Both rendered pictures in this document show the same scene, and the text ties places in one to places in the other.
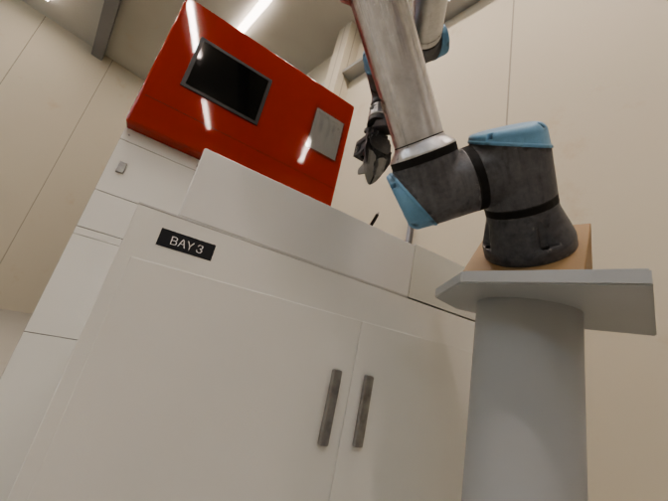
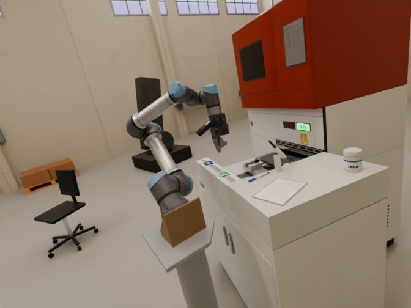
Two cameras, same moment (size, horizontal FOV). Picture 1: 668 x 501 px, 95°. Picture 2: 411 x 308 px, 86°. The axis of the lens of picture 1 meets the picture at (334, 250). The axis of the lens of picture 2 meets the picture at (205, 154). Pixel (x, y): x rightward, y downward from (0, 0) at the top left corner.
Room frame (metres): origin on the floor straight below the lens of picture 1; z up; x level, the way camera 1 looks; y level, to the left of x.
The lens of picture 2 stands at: (0.89, -1.23, 1.44)
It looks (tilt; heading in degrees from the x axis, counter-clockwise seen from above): 16 degrees down; 101
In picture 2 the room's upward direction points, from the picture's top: 12 degrees counter-clockwise
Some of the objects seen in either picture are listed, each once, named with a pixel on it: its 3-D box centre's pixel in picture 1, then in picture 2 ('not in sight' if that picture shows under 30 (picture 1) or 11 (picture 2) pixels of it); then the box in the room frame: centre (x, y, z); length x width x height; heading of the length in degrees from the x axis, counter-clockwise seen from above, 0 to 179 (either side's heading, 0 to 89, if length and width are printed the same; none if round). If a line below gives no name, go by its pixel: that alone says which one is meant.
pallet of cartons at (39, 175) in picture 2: not in sight; (49, 174); (-3.99, 3.26, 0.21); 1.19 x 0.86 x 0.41; 42
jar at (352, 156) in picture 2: not in sight; (352, 159); (1.34, -0.21, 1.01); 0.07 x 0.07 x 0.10
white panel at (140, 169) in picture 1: (223, 223); (279, 134); (1.14, 0.44, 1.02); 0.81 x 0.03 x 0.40; 118
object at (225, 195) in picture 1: (311, 237); (217, 178); (0.68, 0.06, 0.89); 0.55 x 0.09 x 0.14; 118
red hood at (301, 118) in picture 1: (241, 149); (308, 55); (1.41, 0.59, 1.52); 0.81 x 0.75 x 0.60; 118
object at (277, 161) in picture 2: not in sight; (279, 157); (1.05, -0.10, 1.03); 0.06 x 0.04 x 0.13; 28
